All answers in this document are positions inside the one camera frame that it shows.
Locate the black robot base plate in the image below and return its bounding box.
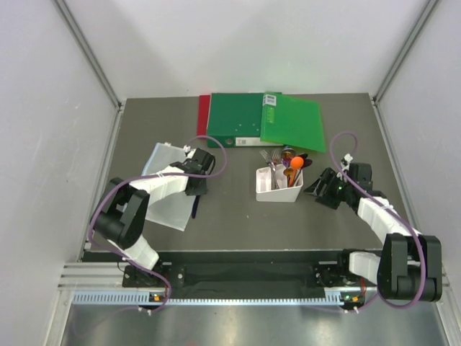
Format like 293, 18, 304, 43
121, 261, 364, 290

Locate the light green plastic folder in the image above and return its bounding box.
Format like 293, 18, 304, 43
260, 92, 326, 152

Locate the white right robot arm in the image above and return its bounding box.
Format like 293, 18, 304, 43
305, 155, 442, 302

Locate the red folder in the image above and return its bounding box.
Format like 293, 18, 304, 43
196, 94, 211, 136

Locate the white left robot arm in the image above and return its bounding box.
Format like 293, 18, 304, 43
91, 148, 215, 286

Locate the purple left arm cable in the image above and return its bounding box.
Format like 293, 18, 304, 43
87, 135, 228, 314

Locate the grey slotted cable duct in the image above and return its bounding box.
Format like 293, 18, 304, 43
72, 291, 344, 306

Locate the dark blue table knife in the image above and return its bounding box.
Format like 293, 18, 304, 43
191, 195, 200, 219

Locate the dark green ring binder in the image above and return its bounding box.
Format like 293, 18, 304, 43
206, 93, 270, 148

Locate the silver spoon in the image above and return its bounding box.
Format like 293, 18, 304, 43
281, 149, 295, 161

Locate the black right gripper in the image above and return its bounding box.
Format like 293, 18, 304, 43
304, 167, 354, 209

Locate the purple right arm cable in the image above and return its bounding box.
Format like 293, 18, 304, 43
328, 131, 428, 309

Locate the clear mesh zip pouch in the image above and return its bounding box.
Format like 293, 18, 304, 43
142, 143, 194, 231

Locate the copper spoon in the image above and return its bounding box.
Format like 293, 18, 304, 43
283, 167, 295, 187

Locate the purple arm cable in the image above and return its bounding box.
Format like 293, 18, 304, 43
328, 131, 428, 309
87, 135, 228, 314

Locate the black iridescent spoon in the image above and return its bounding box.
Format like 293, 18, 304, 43
293, 153, 313, 185

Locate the orange plastic spoon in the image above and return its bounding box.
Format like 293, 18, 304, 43
289, 156, 303, 175

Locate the white divided plastic container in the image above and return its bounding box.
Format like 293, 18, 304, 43
256, 167, 304, 203

